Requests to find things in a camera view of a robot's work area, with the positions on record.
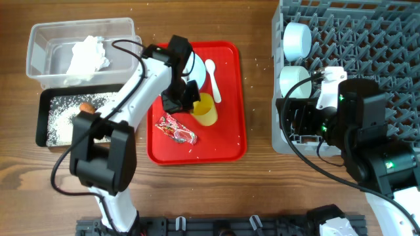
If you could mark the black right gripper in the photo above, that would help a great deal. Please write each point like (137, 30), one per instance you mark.
(284, 117)

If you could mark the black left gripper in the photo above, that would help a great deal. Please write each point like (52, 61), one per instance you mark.
(186, 105)

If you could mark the yellow plastic cup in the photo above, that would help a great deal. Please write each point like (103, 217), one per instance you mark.
(204, 110)

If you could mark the light blue plate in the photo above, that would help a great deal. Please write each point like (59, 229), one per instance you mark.
(195, 68)

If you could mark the white plastic spoon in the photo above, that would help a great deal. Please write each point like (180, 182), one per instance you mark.
(211, 67)

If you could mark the red snack wrapper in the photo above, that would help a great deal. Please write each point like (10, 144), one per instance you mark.
(175, 130)

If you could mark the green bowl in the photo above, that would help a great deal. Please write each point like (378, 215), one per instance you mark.
(290, 76)

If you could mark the light blue bowl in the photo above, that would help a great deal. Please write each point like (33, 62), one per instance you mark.
(297, 41)

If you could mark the orange carrot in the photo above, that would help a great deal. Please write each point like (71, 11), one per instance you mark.
(87, 107)

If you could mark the white napkin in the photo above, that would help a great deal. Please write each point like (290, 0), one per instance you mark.
(88, 56)

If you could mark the white rice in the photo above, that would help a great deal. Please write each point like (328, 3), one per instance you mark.
(64, 109)

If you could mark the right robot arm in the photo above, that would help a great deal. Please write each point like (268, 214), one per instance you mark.
(386, 170)

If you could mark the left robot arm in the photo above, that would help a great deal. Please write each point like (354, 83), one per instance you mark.
(103, 154)

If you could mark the grey dishwasher rack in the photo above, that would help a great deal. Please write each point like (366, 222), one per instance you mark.
(377, 40)

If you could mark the black waste tray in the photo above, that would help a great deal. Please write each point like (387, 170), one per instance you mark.
(47, 95)

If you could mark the red plastic tray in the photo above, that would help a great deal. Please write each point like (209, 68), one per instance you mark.
(221, 142)

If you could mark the clear plastic bin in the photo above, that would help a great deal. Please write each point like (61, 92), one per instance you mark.
(49, 52)

